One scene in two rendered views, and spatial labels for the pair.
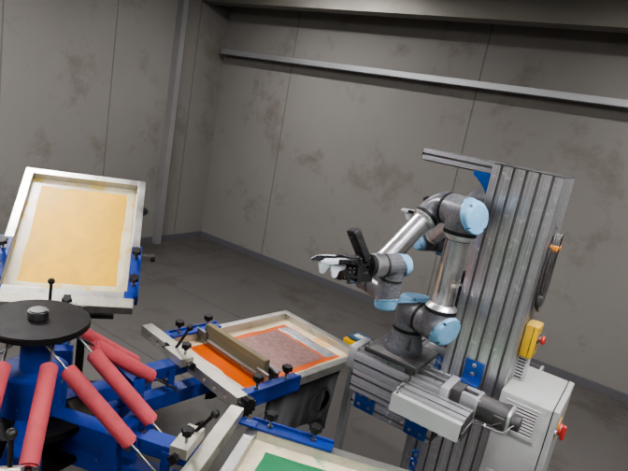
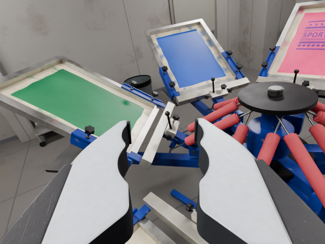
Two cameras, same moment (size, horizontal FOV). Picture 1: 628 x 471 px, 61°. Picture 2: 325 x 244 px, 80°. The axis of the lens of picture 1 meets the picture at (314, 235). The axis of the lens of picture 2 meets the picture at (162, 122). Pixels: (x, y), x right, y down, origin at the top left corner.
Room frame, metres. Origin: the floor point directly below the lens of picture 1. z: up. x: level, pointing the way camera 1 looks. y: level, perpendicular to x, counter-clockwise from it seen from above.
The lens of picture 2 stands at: (1.60, -0.11, 1.74)
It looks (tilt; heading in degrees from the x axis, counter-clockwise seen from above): 31 degrees down; 128
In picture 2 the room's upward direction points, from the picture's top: 11 degrees counter-clockwise
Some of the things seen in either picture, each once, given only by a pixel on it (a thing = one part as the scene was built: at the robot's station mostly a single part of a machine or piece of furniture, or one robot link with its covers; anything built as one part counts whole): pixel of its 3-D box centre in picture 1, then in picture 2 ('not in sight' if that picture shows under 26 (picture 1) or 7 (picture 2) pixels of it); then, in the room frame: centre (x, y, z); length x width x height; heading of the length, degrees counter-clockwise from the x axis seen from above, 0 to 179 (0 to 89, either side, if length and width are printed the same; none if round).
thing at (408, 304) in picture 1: (413, 310); not in sight; (1.95, -0.43, 1.42); 0.13 x 0.12 x 0.14; 34
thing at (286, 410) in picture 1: (296, 402); not in sight; (2.25, -0.06, 0.77); 0.46 x 0.09 x 0.36; 139
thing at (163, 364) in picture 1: (164, 368); not in sight; (1.90, 0.48, 1.02); 0.17 x 0.06 x 0.05; 139
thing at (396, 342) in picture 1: (405, 337); not in sight; (1.95, -0.42, 1.31); 0.15 x 0.15 x 0.10
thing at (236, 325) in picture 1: (268, 349); not in sight; (2.33, 0.11, 0.97); 0.79 x 0.58 x 0.04; 139
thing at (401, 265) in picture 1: (394, 265); not in sight; (1.70, -0.28, 1.65); 0.11 x 0.08 x 0.09; 124
